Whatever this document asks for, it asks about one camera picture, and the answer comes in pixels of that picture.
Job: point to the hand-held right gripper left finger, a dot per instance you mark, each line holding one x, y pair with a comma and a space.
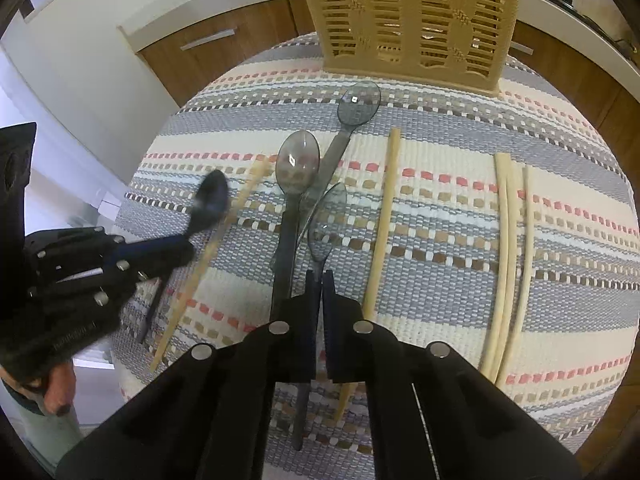
311, 310

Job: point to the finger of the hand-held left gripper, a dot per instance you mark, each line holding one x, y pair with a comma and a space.
160, 247
160, 266

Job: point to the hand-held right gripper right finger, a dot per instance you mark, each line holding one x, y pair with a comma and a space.
329, 310

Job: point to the dark grey plastic spoon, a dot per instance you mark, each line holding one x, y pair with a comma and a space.
212, 200

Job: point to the small translucent grey spoon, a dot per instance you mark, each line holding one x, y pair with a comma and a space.
327, 220

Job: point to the beige plastic utensil basket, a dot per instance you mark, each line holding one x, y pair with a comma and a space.
400, 20

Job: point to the person's left hand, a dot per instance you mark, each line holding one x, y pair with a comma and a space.
59, 387

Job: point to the striped woven table mat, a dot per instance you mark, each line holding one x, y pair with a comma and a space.
450, 270

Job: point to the person's light trouser leg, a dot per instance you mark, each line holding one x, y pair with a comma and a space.
47, 435

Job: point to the large translucent grey spoon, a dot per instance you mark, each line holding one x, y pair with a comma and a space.
297, 160

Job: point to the white cabinet side panel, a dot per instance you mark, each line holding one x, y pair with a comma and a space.
75, 100

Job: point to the wooden drawer front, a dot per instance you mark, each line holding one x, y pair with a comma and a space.
250, 25
565, 65

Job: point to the white countertop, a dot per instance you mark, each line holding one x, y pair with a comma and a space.
175, 0

